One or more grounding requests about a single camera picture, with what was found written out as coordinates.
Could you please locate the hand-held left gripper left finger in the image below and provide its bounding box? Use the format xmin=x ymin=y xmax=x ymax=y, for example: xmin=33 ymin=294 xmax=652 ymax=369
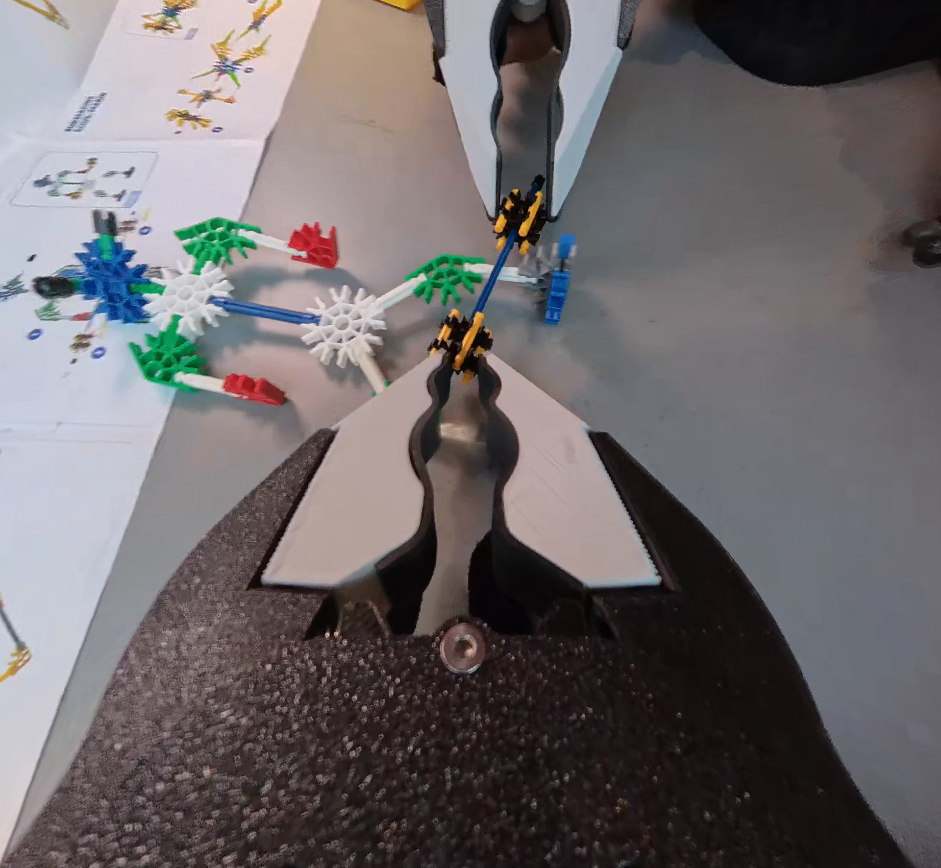
xmin=261 ymin=356 xmax=451 ymax=637

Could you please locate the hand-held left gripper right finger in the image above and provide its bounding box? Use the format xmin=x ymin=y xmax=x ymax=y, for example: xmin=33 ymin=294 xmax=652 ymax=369
xmin=468 ymin=355 xmax=661 ymax=635

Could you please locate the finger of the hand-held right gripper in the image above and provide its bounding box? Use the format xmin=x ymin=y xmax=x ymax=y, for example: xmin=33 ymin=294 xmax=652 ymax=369
xmin=438 ymin=0 xmax=512 ymax=222
xmin=545 ymin=0 xmax=632 ymax=221

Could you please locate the black orange toy wheel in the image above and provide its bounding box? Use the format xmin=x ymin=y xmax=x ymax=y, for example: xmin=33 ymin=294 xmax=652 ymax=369
xmin=491 ymin=185 xmax=548 ymax=255
xmin=428 ymin=308 xmax=495 ymax=384

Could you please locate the thin blue toy rod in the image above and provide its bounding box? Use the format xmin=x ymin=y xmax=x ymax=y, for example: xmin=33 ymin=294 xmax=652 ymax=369
xmin=470 ymin=173 xmax=546 ymax=321

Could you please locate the person's right hand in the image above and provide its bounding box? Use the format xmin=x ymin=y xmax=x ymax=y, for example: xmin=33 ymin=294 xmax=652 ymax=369
xmin=502 ymin=23 xmax=554 ymax=68

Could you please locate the multicoloured construction toy model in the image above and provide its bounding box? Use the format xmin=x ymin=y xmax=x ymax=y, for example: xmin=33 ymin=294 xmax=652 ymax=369
xmin=33 ymin=210 xmax=578 ymax=406

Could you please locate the person's right leg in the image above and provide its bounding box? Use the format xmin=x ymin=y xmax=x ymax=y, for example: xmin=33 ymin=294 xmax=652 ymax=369
xmin=691 ymin=0 xmax=941 ymax=89

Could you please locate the white instruction sheet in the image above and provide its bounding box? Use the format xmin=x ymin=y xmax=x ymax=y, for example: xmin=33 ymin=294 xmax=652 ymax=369
xmin=0 ymin=0 xmax=328 ymax=836

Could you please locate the dark grey round object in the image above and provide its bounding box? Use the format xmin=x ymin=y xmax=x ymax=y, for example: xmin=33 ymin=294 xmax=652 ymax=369
xmin=903 ymin=220 xmax=941 ymax=268

